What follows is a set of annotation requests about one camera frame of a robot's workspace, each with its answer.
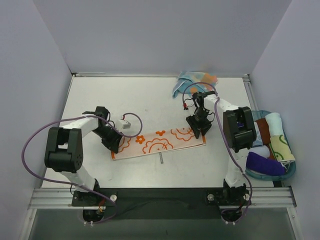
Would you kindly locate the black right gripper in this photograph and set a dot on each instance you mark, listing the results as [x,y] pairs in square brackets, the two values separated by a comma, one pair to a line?
[198,122]

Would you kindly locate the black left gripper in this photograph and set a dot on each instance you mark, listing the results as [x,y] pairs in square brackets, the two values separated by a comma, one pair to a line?
[113,140]

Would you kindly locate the orange flower pattern towel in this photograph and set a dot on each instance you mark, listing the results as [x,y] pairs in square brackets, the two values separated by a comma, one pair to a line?
[157,142]

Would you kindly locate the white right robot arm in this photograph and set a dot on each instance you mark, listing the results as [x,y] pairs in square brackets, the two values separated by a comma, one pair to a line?
[238,132]

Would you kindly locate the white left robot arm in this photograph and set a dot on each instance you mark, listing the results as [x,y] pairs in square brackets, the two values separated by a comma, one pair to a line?
[64,151]

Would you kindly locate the blue orange patterned towel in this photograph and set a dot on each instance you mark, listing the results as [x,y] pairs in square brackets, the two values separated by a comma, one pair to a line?
[193,81]

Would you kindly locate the grey towel hang loop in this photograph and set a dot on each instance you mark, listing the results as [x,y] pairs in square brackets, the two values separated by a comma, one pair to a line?
[161,158]

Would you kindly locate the teal plastic basket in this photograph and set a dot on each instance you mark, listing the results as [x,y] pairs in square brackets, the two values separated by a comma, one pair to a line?
[291,168]

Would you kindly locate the light blue rolled towel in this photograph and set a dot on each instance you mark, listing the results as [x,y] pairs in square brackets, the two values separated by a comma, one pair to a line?
[258,141]

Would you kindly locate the brown rolled towel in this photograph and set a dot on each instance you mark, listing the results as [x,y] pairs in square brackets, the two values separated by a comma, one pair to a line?
[264,131]

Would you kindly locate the purple rolled towel front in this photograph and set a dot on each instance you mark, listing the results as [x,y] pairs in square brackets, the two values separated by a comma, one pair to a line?
[262,165]

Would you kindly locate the mint white rolled towel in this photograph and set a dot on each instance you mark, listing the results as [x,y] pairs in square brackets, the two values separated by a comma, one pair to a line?
[274,122]

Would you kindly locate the cream green rolled towel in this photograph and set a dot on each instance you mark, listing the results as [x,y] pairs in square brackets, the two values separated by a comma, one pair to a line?
[281,150]

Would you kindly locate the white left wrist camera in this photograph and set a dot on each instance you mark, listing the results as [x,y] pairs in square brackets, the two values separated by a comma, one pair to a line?
[122,124]

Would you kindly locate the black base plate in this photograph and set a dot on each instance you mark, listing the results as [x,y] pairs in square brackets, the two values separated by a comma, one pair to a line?
[163,203]

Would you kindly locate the aluminium front rail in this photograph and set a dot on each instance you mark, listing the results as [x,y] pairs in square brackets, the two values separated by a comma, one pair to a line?
[61,198]

